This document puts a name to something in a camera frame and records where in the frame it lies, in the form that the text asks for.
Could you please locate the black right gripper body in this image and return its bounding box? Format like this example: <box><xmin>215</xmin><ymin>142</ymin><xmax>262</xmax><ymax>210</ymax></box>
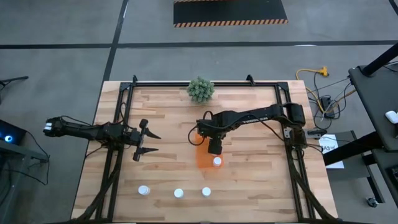
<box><xmin>207</xmin><ymin>136</ymin><xmax>224</xmax><ymax>156</ymax></box>

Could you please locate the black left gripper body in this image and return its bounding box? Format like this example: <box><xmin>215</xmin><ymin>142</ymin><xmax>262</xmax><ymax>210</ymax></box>
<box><xmin>130</xmin><ymin>119</ymin><xmax>149</xmax><ymax>162</ymax></box>

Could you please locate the orange plastic basket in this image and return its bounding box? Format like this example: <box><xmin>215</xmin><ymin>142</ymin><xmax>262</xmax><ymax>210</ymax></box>
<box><xmin>195</xmin><ymin>132</ymin><xmax>224</xmax><ymax>170</ymax></box>

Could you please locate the potted green succulent plant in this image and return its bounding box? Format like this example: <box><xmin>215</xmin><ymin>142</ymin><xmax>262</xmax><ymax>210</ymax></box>
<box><xmin>186</xmin><ymin>76</ymin><xmax>215</xmax><ymax>104</ymax></box>

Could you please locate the white paper sheet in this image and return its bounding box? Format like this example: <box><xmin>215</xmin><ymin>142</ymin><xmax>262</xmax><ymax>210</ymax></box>
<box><xmin>317</xmin><ymin>133</ymin><xmax>345</xmax><ymax>170</ymax></box>

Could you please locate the black power strip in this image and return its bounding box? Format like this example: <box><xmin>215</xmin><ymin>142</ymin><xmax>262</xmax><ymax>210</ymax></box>
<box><xmin>320</xmin><ymin>95</ymin><xmax>336</xmax><ymax>119</ymax></box>

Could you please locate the grey metal stand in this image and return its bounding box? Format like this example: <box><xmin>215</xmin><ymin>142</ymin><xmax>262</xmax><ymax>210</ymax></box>
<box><xmin>0</xmin><ymin>139</ymin><xmax>50</xmax><ymax>224</ymax></box>

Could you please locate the black computer with blue light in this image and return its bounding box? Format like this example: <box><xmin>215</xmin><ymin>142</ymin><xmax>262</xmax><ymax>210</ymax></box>
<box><xmin>0</xmin><ymin>119</ymin><xmax>27</xmax><ymax>146</ymax></box>

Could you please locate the black hazard-striped floor mat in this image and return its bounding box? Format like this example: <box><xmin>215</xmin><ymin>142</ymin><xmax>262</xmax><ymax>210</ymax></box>
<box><xmin>173</xmin><ymin>0</ymin><xmax>289</xmax><ymax>29</ymax></box>

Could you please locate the black tripod leg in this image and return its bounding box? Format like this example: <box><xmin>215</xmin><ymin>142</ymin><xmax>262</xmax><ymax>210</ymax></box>
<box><xmin>0</xmin><ymin>75</ymin><xmax>29</xmax><ymax>105</ymax></box>

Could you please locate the black side table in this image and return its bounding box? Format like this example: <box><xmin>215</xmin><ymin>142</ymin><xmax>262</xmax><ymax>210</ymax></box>
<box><xmin>323</xmin><ymin>42</ymin><xmax>398</xmax><ymax>209</ymax></box>

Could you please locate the small white case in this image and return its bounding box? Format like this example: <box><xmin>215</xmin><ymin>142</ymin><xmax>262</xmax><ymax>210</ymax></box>
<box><xmin>384</xmin><ymin>110</ymin><xmax>398</xmax><ymax>124</ymax></box>

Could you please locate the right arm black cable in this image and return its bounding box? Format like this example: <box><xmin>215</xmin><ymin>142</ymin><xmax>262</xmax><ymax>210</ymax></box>
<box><xmin>187</xmin><ymin>110</ymin><xmax>215</xmax><ymax>147</ymax></box>

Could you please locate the black aluminium table frame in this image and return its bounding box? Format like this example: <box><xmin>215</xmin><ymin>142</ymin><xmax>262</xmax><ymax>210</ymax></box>
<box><xmin>70</xmin><ymin>74</ymin><xmax>338</xmax><ymax>224</ymax></box>

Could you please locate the thin black floor cable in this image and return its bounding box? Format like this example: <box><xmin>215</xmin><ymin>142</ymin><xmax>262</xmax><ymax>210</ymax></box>
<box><xmin>307</xmin><ymin>77</ymin><xmax>352</xmax><ymax>94</ymax></box>

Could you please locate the yellow extension cord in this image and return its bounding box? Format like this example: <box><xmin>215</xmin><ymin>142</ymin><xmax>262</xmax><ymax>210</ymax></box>
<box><xmin>295</xmin><ymin>66</ymin><xmax>335</xmax><ymax>114</ymax></box>

